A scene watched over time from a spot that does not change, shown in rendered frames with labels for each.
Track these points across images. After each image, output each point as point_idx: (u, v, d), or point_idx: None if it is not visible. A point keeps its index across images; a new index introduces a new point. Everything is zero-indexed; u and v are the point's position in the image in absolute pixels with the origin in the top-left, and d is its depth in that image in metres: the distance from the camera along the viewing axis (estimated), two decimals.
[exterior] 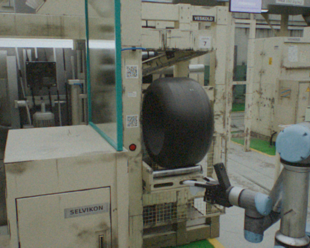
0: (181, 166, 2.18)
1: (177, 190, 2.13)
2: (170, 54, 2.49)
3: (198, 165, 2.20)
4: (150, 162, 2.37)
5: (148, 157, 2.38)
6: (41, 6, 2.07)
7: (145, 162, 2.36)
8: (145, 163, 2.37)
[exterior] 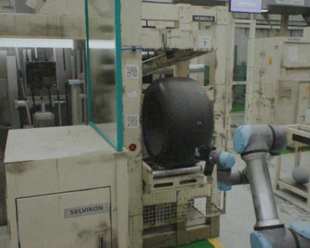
0: (183, 171, 2.15)
1: (177, 190, 2.13)
2: (170, 54, 2.49)
3: (198, 171, 2.20)
4: None
5: (147, 163, 2.39)
6: (41, 6, 2.07)
7: None
8: (144, 157, 2.38)
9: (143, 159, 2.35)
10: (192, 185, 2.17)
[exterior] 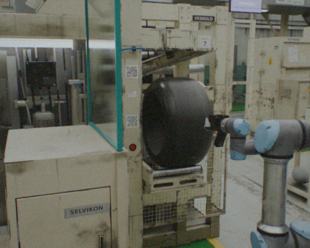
0: None
1: (177, 190, 2.13)
2: (170, 54, 2.49)
3: None
4: (150, 160, 2.37)
5: (147, 157, 2.40)
6: (41, 6, 2.07)
7: (144, 159, 2.35)
8: (146, 161, 2.36)
9: None
10: (192, 185, 2.17)
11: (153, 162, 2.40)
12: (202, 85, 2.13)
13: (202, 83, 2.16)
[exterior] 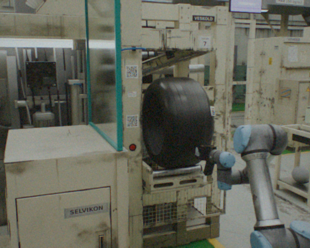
0: None
1: (177, 190, 2.13)
2: (170, 54, 2.49)
3: (197, 164, 2.21)
4: None
5: (149, 161, 2.36)
6: (41, 6, 2.07)
7: None
8: None
9: None
10: (192, 185, 2.17)
11: None
12: (213, 114, 2.04)
13: (213, 109, 2.05)
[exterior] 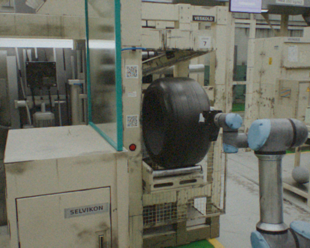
0: None
1: (177, 190, 2.13)
2: (170, 54, 2.49)
3: (197, 164, 2.21)
4: None
5: (149, 161, 2.36)
6: (41, 6, 2.07)
7: None
8: None
9: None
10: (192, 185, 2.17)
11: None
12: None
13: (213, 110, 2.05)
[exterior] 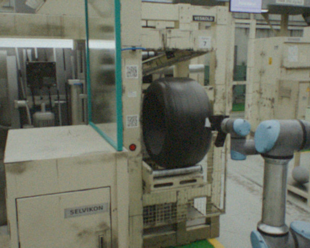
0: (182, 166, 2.17)
1: (177, 190, 2.13)
2: (170, 54, 2.49)
3: (199, 167, 2.19)
4: None
5: (147, 163, 2.39)
6: (41, 6, 2.07)
7: None
8: (144, 157, 2.38)
9: (143, 159, 2.35)
10: (192, 185, 2.17)
11: None
12: (213, 131, 2.05)
13: None
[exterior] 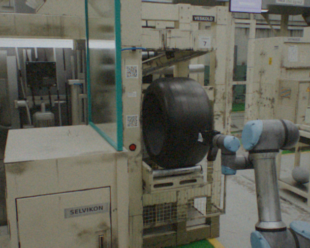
0: (183, 168, 2.15)
1: (177, 190, 2.13)
2: (170, 54, 2.49)
3: (199, 169, 2.19)
4: (149, 157, 2.37)
5: None
6: (41, 6, 2.07)
7: (144, 157, 2.37)
8: (145, 159, 2.36)
9: None
10: (192, 185, 2.17)
11: (154, 162, 2.39)
12: None
13: None
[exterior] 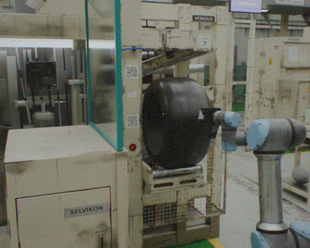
0: (183, 168, 2.16)
1: (177, 190, 2.13)
2: (170, 54, 2.49)
3: (199, 169, 2.19)
4: (150, 159, 2.37)
5: (147, 157, 2.40)
6: (41, 6, 2.07)
7: (144, 159, 2.36)
8: (146, 161, 2.36)
9: None
10: (192, 185, 2.17)
11: (153, 162, 2.40)
12: (211, 144, 2.08)
13: (213, 139, 2.08)
